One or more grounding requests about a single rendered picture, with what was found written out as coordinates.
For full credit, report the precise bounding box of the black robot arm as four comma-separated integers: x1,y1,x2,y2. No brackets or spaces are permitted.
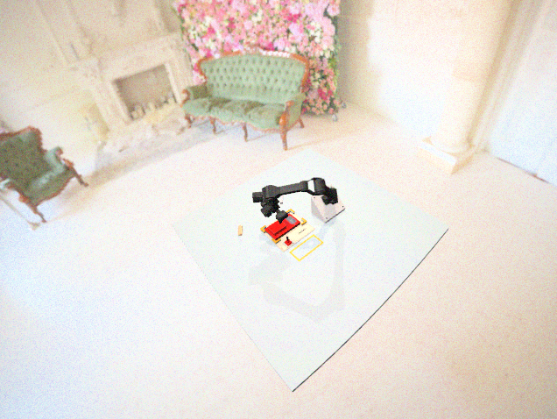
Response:
252,177,338,217

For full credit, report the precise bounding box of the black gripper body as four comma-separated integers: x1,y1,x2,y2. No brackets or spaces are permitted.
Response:
260,200,288,222

